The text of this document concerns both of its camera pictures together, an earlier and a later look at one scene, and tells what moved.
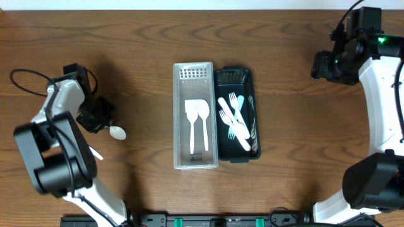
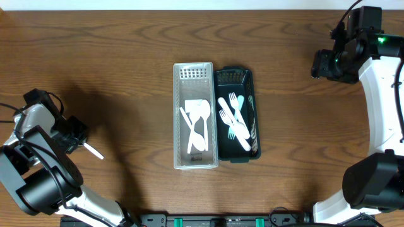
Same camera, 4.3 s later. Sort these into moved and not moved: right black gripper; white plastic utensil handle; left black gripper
Moved: white plastic utensil handle; left black gripper
Not moved: right black gripper
